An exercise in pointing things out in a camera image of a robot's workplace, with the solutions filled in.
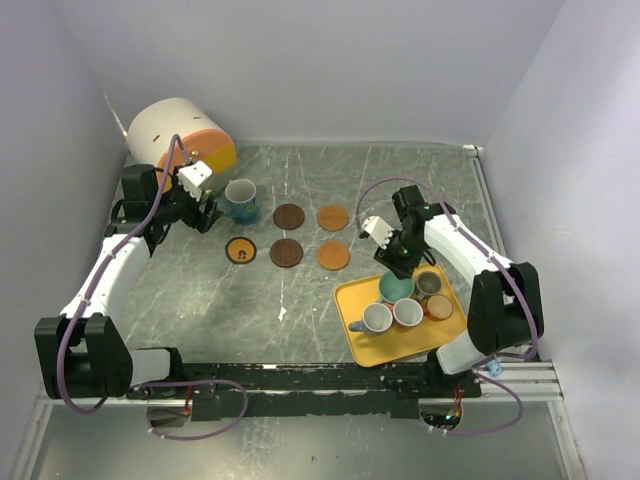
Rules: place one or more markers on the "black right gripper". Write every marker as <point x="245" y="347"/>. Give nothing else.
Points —
<point x="401" y="267"/>

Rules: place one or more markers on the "teal cup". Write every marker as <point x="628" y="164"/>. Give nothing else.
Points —
<point x="392" y="289"/>

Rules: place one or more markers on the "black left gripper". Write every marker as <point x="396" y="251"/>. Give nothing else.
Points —
<point x="202" y="222"/>

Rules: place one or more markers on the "orange copper cup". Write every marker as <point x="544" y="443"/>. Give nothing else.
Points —
<point x="438" y="308"/>

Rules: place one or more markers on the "dark walnut wooden coaster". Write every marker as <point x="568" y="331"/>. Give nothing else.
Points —
<point x="286" y="253"/>

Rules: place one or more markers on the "light orange wooden coaster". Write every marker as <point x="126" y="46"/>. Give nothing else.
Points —
<point x="333" y="255"/>

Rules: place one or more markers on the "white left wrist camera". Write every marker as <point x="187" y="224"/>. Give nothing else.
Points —
<point x="193" y="178"/>

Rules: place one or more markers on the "aluminium frame rail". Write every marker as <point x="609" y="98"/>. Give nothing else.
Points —
<point x="535" y="380"/>

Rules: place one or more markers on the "yellow black-rimmed coaster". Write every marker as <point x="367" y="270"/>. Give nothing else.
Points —
<point x="240" y="250"/>

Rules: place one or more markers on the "grey yellow-handled cup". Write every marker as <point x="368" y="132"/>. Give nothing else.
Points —
<point x="427" y="284"/>

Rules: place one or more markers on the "yellow plastic tray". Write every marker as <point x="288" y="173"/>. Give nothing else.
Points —
<point x="398" y="342"/>

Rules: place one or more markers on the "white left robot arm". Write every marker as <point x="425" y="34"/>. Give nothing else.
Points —
<point x="80" y="351"/>

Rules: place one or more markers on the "large white blue-handled mug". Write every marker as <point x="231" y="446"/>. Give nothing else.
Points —
<point x="239" y="193"/>

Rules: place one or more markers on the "dark brown wooden coaster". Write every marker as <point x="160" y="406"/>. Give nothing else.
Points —
<point x="288" y="216"/>

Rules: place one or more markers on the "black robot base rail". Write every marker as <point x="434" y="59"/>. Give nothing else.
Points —
<point x="332" y="389"/>

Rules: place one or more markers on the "blue round coaster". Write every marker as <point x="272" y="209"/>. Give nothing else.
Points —
<point x="246" y="216"/>

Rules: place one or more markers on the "white pink cup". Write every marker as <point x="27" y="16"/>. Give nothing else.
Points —
<point x="407" y="313"/>

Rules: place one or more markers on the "blue clip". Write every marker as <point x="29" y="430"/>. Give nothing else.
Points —
<point x="494" y="368"/>

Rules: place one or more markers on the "tan wooden coaster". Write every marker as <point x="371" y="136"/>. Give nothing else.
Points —
<point x="332" y="217"/>

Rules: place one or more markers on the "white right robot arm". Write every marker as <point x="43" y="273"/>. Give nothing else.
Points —
<point x="505" y="309"/>

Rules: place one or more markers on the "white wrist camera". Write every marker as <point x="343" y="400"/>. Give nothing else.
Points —
<point x="193" y="178"/>
<point x="377" y="229"/>

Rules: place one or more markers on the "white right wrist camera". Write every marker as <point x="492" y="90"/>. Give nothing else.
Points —
<point x="377" y="229"/>

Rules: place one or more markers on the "white grey-handled cup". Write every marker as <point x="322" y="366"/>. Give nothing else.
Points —
<point x="376" y="319"/>

